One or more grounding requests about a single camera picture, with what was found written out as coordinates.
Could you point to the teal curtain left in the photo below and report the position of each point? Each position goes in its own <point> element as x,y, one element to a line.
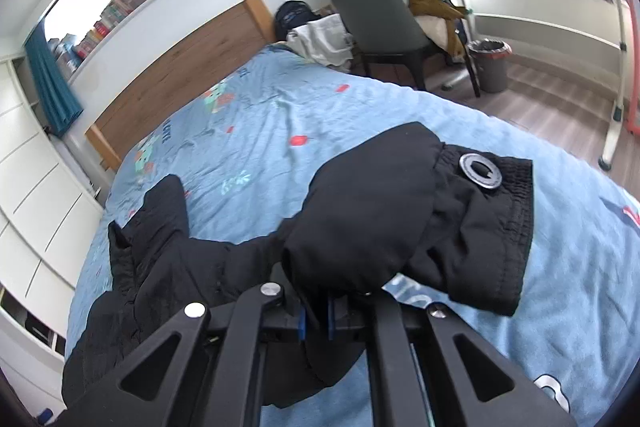
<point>58,102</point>

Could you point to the blue dinosaur print bed sheet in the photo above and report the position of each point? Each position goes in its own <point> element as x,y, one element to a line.
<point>247,148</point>

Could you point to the black puffer coat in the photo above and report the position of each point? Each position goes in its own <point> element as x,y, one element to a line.
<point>403,202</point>

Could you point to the black backpack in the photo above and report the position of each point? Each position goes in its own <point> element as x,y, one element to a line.
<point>290,15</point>

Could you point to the grey waste bin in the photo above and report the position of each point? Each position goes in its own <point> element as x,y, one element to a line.
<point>489,58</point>

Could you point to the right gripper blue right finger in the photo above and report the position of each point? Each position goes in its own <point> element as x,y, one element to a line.
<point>330,318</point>

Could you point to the yellow brown garment on chair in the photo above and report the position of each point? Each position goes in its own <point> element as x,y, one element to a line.
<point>438,20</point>

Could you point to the white wardrobe with drawers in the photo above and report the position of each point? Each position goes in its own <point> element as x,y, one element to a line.
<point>48,217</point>

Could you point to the white cloth bag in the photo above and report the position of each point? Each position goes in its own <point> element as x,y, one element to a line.
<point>325,41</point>

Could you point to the grey desk chair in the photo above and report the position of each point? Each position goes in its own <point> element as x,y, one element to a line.
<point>386,32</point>

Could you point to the wooden headboard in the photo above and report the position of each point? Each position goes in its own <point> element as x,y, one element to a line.
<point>189,68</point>

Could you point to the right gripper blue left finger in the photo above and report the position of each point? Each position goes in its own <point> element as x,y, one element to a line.
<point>301,323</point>

